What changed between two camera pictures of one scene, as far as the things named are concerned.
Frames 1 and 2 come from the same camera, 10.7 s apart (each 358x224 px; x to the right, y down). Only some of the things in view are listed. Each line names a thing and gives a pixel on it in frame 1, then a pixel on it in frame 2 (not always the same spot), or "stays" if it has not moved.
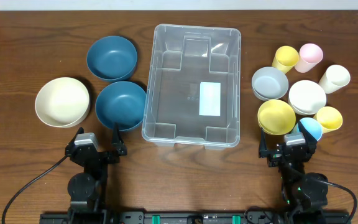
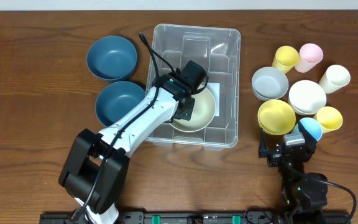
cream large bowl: x=63 y=102 to x=202 y=114
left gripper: x=102 y=156 to x=185 y=109
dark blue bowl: x=122 y=102 stays
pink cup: x=309 y=56 stays
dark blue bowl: x=112 y=58 stays
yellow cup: x=286 y=58 stays
